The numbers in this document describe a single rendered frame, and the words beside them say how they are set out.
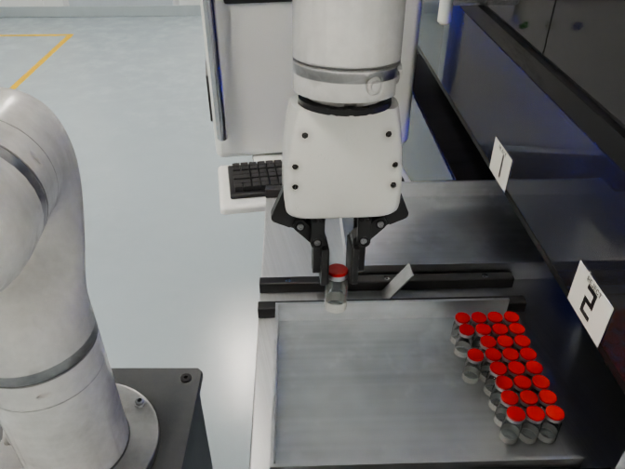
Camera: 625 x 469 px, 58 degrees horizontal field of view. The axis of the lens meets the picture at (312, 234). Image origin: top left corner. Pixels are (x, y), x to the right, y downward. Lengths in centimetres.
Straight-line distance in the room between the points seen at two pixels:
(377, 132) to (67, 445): 45
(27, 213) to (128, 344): 167
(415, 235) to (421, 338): 25
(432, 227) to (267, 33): 58
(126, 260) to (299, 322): 173
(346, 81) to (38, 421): 44
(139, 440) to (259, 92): 88
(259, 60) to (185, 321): 112
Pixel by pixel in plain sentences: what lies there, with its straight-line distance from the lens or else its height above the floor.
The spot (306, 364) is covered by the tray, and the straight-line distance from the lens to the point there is 78.
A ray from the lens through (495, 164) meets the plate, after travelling 101.
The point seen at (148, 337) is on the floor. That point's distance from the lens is 213.
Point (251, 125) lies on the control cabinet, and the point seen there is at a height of 89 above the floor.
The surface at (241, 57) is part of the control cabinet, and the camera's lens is 135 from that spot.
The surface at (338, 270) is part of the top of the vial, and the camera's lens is 54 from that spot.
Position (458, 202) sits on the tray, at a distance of 114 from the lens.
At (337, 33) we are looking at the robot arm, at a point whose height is 135.
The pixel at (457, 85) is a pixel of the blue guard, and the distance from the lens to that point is 126.
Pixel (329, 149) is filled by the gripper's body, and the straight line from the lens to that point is 46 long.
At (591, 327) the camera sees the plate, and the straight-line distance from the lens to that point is 74.
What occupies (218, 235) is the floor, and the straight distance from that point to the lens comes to 256.
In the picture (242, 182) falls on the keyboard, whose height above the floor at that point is 83.
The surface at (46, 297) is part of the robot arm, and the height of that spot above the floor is 112.
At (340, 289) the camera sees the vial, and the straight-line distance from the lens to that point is 54.
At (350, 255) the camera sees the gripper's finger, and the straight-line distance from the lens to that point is 52.
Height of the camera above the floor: 147
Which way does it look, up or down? 35 degrees down
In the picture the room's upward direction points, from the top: straight up
